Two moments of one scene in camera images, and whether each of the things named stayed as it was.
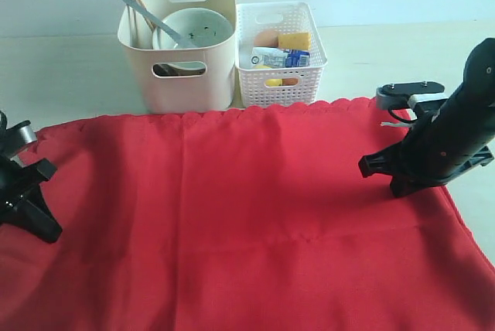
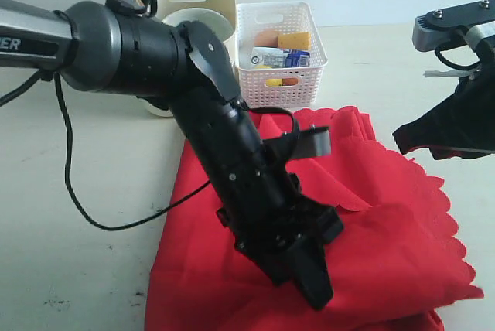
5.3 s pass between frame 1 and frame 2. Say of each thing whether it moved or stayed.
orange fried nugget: stayed
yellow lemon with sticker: stayed
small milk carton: stayed
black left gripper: moved
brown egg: stayed
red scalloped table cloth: moved
